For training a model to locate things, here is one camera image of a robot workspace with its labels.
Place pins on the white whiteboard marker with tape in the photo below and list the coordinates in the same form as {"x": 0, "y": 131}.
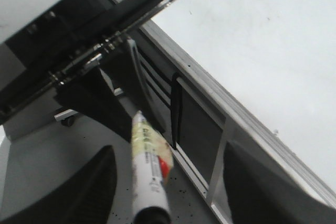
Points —
{"x": 152, "y": 162}

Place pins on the grey aluminium whiteboard frame rail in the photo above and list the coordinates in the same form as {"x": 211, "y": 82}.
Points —
{"x": 236, "y": 119}

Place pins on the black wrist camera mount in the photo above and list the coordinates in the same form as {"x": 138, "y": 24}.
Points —
{"x": 69, "y": 46}

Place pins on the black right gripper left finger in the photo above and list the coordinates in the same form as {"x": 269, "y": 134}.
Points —
{"x": 86, "y": 197}

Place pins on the white whiteboard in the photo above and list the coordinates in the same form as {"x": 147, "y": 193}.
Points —
{"x": 257, "y": 45}

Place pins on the dark panel with white bar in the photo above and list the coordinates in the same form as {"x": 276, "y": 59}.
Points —
{"x": 196, "y": 127}

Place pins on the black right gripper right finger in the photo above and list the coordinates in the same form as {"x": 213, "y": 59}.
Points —
{"x": 256, "y": 194}

